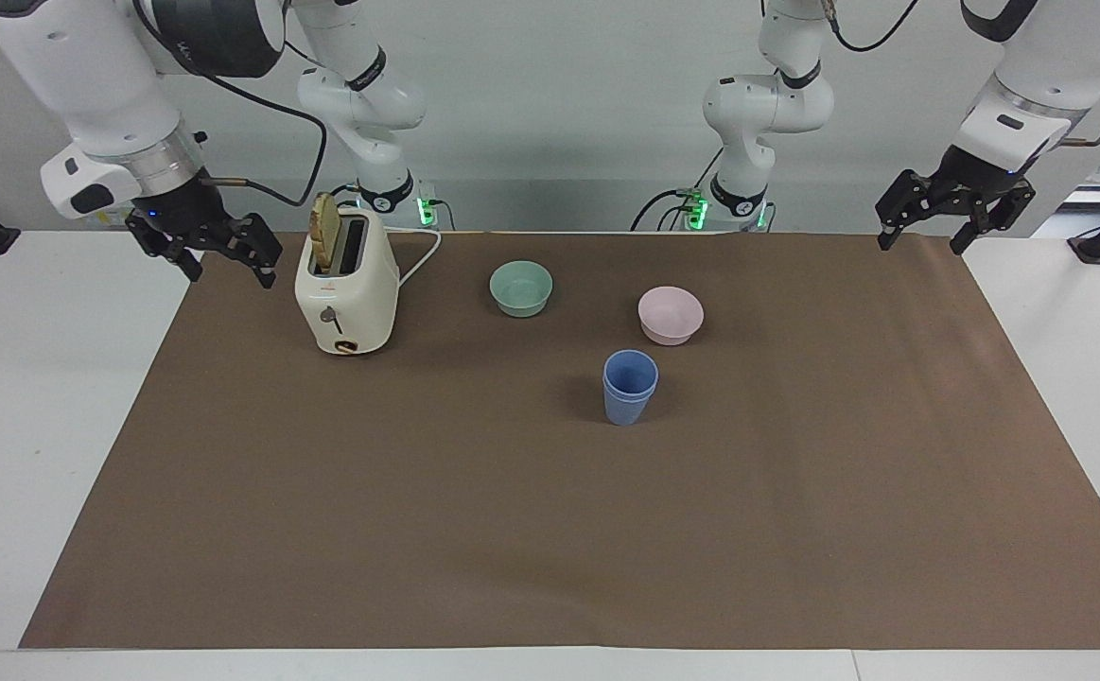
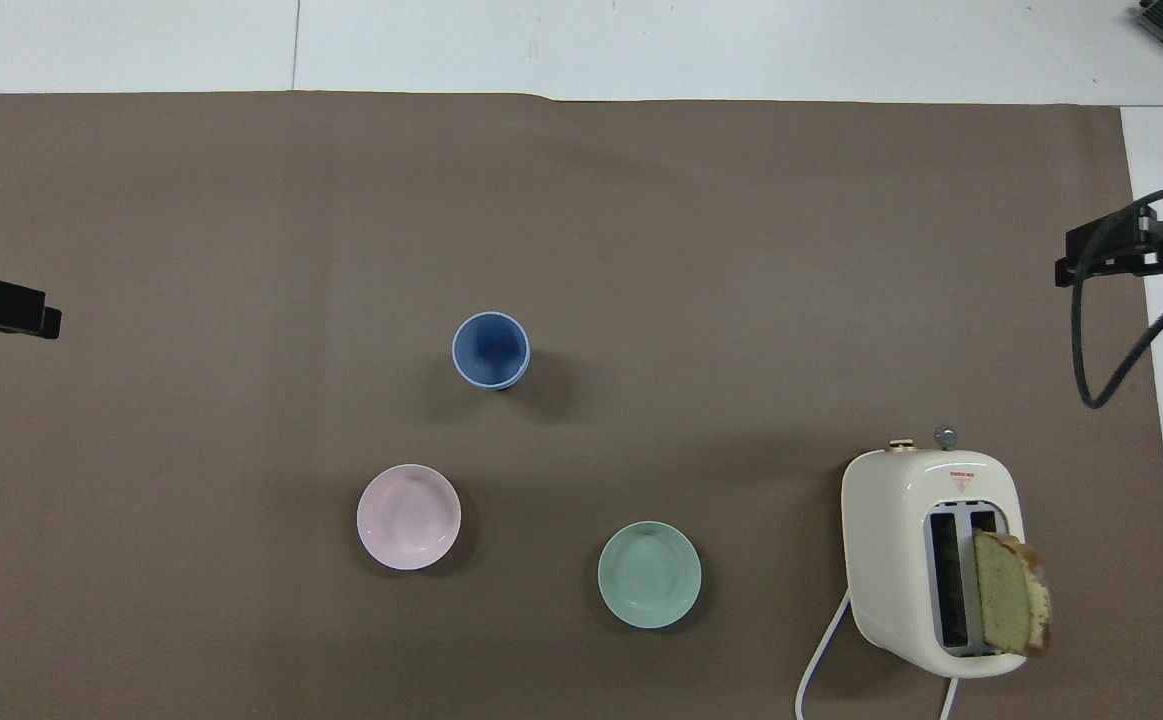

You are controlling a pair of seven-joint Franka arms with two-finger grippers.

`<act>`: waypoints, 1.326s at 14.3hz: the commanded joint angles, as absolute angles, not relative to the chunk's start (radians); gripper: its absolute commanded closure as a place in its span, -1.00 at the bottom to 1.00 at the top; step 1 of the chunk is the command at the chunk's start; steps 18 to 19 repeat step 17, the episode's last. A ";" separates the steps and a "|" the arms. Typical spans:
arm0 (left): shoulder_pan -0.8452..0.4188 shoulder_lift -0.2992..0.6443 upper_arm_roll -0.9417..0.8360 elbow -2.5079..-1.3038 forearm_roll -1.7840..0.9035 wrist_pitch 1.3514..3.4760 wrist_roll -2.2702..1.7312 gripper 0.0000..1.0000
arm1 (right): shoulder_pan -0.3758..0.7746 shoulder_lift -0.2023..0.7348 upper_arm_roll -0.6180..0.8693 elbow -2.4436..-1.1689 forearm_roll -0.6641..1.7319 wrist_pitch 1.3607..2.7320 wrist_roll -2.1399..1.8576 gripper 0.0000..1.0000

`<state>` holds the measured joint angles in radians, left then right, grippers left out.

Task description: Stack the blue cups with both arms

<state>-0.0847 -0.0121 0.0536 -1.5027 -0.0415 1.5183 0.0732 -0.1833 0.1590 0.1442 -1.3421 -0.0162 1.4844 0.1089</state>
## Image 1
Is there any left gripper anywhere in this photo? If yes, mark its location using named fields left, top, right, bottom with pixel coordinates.
left=875, top=144, right=1037, bottom=257

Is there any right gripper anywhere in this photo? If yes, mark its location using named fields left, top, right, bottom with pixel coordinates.
left=126, top=173, right=284, bottom=290

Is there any toast slice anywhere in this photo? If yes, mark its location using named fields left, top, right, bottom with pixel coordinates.
left=310, top=192, right=341, bottom=276

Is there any cream white toaster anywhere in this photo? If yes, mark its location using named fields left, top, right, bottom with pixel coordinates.
left=294, top=206, right=401, bottom=358

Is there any pink bowl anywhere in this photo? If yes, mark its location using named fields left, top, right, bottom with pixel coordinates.
left=637, top=286, right=706, bottom=347

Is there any green bowl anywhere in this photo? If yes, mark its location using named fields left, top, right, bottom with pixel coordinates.
left=489, top=260, right=554, bottom=319

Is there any blue cup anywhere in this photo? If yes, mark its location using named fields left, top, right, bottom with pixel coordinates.
left=603, top=376, right=657, bottom=428
left=602, top=349, right=660, bottom=396

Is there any white power cord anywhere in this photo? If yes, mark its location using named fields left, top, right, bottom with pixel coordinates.
left=387, top=225, right=444, bottom=288

